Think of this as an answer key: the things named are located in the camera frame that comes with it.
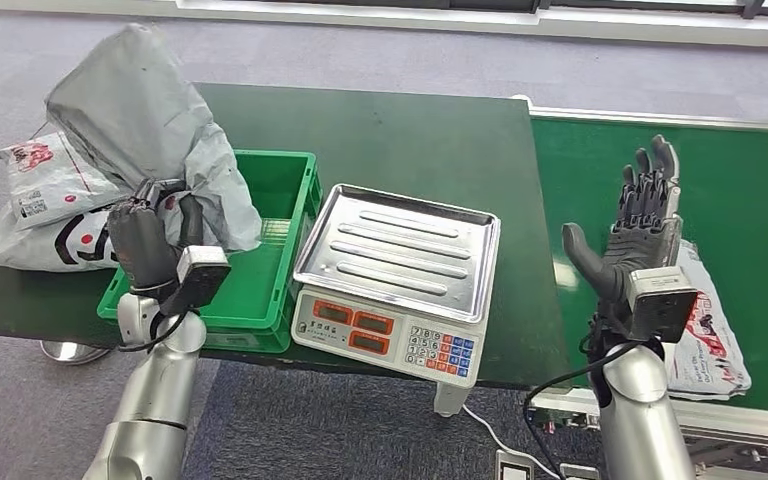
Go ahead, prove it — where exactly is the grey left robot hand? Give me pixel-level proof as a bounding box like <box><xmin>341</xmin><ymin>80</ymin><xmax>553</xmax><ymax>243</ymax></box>
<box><xmin>106</xmin><ymin>177</ymin><xmax>206</xmax><ymax>296</ymax></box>

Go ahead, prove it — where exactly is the white power cable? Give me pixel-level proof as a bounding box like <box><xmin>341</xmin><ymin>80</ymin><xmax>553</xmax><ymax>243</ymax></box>
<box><xmin>462</xmin><ymin>405</ymin><xmax>567</xmax><ymax>480</ymax></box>

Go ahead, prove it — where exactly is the grey plastic parcel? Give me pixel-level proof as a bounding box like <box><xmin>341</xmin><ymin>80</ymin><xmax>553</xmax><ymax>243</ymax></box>
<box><xmin>44</xmin><ymin>23</ymin><xmax>263</xmax><ymax>253</ymax></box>

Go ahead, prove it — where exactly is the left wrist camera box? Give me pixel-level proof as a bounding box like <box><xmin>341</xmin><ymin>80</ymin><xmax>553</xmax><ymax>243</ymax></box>
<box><xmin>158</xmin><ymin>245</ymin><xmax>233</xmax><ymax>318</ymax></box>

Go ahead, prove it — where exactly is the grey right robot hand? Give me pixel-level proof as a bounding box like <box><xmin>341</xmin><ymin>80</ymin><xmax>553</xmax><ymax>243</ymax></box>
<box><xmin>561</xmin><ymin>134</ymin><xmax>685</xmax><ymax>305</ymax></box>

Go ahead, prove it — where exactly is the white parcel with black letters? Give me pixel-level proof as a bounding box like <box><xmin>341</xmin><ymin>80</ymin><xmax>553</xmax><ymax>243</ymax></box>
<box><xmin>0</xmin><ymin>198</ymin><xmax>127</xmax><ymax>273</ymax></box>

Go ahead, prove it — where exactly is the white window sill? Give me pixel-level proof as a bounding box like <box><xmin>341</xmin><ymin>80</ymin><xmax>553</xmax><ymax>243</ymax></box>
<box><xmin>0</xmin><ymin>0</ymin><xmax>768</xmax><ymax>51</ymax></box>

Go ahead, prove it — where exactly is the dark green table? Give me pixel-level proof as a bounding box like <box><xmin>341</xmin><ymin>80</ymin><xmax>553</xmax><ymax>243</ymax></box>
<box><xmin>0</xmin><ymin>82</ymin><xmax>572</xmax><ymax>392</ymax></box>

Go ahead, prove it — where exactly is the white red-printed plastic parcel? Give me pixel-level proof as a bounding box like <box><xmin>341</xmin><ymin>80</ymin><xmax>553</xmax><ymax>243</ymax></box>
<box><xmin>0</xmin><ymin>131</ymin><xmax>127</xmax><ymax>231</ymax></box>
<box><xmin>662</xmin><ymin>238</ymin><xmax>753</xmax><ymax>402</ymax></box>

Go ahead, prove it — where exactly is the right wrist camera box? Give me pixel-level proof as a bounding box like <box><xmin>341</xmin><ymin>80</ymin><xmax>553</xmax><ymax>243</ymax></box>
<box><xmin>625</xmin><ymin>264</ymin><xmax>699</xmax><ymax>344</ymax></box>

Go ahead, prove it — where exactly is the green conveyor belt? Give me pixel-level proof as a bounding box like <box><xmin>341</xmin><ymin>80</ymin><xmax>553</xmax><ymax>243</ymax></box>
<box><xmin>530</xmin><ymin>115</ymin><xmax>768</xmax><ymax>417</ymax></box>

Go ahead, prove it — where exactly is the aluminium conveyor frame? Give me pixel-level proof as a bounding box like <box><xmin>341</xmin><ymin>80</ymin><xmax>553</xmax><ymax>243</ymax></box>
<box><xmin>513</xmin><ymin>95</ymin><xmax>768</xmax><ymax>480</ymax></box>

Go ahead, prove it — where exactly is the chrome table base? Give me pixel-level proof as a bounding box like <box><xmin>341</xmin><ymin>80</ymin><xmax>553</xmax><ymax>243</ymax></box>
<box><xmin>42</xmin><ymin>339</ymin><xmax>115</xmax><ymax>366</ymax></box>

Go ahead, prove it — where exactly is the white scale with steel pan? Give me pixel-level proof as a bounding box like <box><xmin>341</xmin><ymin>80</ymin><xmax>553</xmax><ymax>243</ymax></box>
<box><xmin>291</xmin><ymin>183</ymin><xmax>503</xmax><ymax>389</ymax></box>

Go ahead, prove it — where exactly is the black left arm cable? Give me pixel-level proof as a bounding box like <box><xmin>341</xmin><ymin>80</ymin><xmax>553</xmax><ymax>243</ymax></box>
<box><xmin>117</xmin><ymin>307</ymin><xmax>191</xmax><ymax>354</ymax></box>

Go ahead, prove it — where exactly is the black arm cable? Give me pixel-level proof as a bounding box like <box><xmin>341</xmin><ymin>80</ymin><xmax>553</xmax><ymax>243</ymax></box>
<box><xmin>523</xmin><ymin>339</ymin><xmax>647</xmax><ymax>480</ymax></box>
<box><xmin>117</xmin><ymin>307</ymin><xmax>191</xmax><ymax>354</ymax></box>

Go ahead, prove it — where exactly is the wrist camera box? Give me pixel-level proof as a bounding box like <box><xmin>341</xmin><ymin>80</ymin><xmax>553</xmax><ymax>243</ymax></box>
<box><xmin>625</xmin><ymin>264</ymin><xmax>699</xmax><ymax>344</ymax></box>
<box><xmin>158</xmin><ymin>245</ymin><xmax>233</xmax><ymax>318</ymax></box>

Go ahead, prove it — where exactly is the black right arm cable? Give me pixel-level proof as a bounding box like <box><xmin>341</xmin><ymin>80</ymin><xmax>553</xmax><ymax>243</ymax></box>
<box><xmin>523</xmin><ymin>339</ymin><xmax>647</xmax><ymax>480</ymax></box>

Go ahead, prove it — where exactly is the green plastic crate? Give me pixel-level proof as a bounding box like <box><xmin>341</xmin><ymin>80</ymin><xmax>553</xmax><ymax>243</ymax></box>
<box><xmin>97</xmin><ymin>150</ymin><xmax>324</xmax><ymax>354</ymax></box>

